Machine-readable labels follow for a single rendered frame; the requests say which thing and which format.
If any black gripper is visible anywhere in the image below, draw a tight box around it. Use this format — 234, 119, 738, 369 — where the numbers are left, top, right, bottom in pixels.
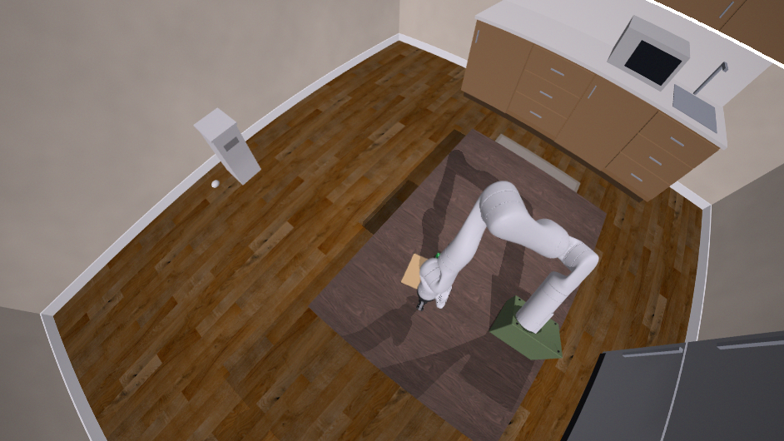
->
416, 291, 433, 311

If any beige square mat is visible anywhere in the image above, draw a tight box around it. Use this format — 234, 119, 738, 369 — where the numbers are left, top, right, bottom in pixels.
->
401, 254, 427, 289

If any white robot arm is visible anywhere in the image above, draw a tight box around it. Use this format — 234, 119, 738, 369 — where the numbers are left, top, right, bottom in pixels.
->
418, 181, 599, 334

